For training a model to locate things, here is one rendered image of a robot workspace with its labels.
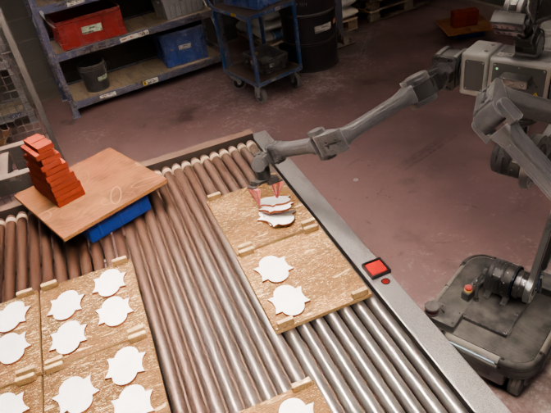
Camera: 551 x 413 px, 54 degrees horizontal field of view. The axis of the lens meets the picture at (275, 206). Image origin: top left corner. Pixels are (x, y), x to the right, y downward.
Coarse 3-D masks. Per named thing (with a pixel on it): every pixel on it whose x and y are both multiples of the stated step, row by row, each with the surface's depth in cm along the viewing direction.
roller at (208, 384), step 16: (160, 240) 222; (160, 256) 214; (176, 288) 197; (176, 304) 191; (192, 320) 185; (192, 336) 178; (192, 352) 173; (208, 368) 168; (208, 384) 162; (208, 400) 158
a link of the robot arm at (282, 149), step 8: (320, 128) 181; (312, 136) 182; (280, 144) 209; (288, 144) 203; (296, 144) 195; (304, 144) 189; (312, 144) 185; (272, 152) 215; (280, 152) 208; (288, 152) 203; (296, 152) 197; (304, 152) 192; (312, 152) 187; (320, 152) 186; (280, 160) 214
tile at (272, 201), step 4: (280, 196) 228; (284, 196) 228; (288, 196) 226; (264, 200) 227; (268, 200) 226; (272, 200) 225; (276, 200) 224; (280, 200) 223; (284, 200) 222; (288, 200) 221; (260, 204) 222; (264, 204) 222; (268, 204) 220; (272, 204) 219; (276, 204) 220; (280, 204) 219; (284, 204) 219
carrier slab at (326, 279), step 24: (288, 240) 208; (312, 240) 206; (240, 264) 201; (288, 264) 197; (312, 264) 195; (336, 264) 194; (264, 288) 189; (312, 288) 186; (336, 288) 184; (312, 312) 177
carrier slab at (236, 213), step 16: (240, 192) 239; (272, 192) 236; (288, 192) 234; (224, 208) 231; (240, 208) 229; (256, 208) 228; (304, 208) 223; (224, 224) 222; (240, 224) 220; (256, 224) 219; (240, 240) 212; (256, 240) 211; (272, 240) 209
